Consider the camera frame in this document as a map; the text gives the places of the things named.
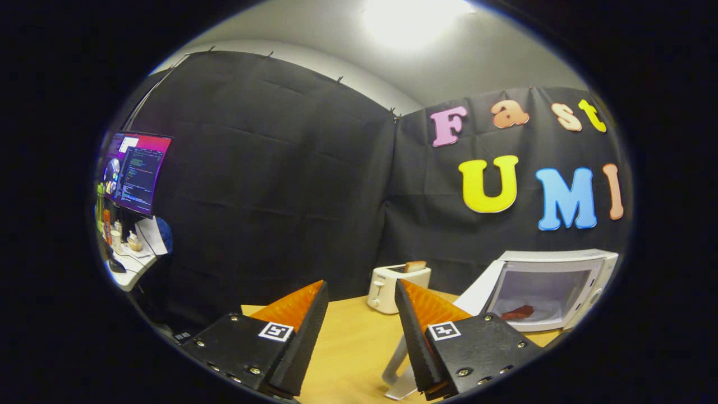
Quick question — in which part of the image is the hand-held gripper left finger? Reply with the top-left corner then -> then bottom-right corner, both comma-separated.
181,279 -> 330,399

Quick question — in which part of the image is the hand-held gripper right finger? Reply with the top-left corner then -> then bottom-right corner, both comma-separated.
394,279 -> 544,401

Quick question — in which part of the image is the white toaster oven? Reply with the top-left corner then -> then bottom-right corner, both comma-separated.
382,249 -> 619,401

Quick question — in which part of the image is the cream pop-up toaster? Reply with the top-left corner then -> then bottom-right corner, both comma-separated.
367,264 -> 432,315

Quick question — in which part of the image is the white side desk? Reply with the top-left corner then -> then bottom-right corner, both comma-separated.
104,247 -> 158,292

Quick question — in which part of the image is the computer monitor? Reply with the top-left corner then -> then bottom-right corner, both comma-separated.
103,131 -> 172,217

